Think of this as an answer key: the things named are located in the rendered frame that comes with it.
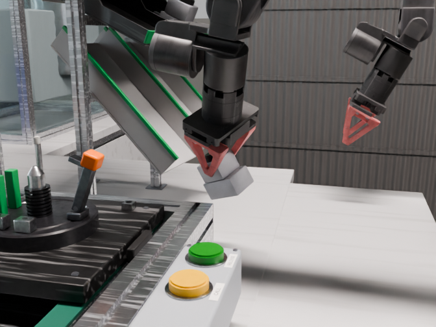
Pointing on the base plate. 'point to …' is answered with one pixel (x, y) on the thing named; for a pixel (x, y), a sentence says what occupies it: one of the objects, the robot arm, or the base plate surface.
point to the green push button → (205, 253)
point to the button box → (163, 317)
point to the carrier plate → (79, 257)
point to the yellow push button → (189, 283)
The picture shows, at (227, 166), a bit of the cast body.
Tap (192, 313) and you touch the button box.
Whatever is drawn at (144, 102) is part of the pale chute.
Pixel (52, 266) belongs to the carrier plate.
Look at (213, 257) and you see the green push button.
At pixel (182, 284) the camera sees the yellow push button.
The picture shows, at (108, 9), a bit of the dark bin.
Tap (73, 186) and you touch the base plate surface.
